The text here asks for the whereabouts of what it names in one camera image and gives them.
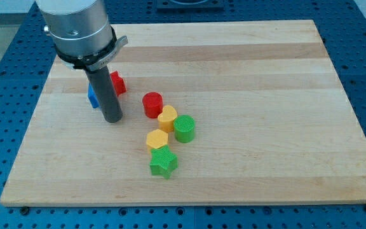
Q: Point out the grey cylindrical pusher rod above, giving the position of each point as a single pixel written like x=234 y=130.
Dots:
x=100 y=81

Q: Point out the black clamp ring with bracket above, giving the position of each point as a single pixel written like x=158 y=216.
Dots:
x=85 y=54

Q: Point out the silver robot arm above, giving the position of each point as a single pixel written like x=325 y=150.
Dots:
x=75 y=19

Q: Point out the red circle block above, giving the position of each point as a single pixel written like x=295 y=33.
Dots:
x=153 y=104

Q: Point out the green circle block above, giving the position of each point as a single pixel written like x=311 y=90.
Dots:
x=184 y=128

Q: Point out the blue block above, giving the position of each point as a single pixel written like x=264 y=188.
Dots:
x=92 y=97

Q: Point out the red star block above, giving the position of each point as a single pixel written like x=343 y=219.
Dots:
x=118 y=83

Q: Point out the yellow hexagon block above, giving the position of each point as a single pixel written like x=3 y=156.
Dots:
x=156 y=139

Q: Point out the green star block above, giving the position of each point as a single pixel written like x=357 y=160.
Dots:
x=163 y=162

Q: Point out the wooden board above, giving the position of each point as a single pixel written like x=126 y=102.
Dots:
x=274 y=125

